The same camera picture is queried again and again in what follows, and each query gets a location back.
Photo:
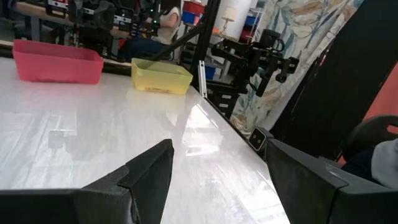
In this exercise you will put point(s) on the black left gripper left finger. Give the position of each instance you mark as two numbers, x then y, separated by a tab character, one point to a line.
149	183

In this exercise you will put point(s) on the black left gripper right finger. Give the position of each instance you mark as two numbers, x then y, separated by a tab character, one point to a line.
301	189

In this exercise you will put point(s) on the black robot arm with stand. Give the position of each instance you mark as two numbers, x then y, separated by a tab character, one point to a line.
248	59

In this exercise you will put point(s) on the person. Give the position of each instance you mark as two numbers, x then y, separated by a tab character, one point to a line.
385	161
169	21

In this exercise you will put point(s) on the black office chair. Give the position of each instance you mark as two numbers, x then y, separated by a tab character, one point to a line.
370	127

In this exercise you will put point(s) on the yellow plastic tray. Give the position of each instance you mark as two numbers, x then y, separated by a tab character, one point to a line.
161	81

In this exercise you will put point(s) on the black partition panel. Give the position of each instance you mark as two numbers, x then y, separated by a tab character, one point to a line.
342	93

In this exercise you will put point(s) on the blue storage bin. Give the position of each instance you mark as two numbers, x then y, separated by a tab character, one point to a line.
210	73

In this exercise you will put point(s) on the small pink plastic tray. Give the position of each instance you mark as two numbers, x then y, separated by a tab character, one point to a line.
56	68

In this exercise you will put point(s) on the floral patterned curtain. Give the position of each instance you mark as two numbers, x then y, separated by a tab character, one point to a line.
311	31

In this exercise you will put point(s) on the red storage bin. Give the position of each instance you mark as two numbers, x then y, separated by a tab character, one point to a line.
194	7

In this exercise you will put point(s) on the wooden workbench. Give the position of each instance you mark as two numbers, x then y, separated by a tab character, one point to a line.
31	11

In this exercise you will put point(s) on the silver aluminium post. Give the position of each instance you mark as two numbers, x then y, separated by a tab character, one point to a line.
202	77

